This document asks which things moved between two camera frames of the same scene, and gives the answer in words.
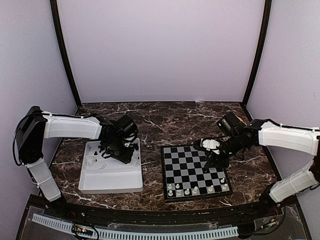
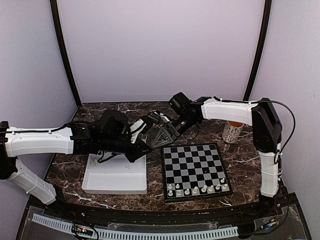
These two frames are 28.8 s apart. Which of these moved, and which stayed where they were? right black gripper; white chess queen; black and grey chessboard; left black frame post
Moved: right black gripper
Stayed: white chess queen; black and grey chessboard; left black frame post
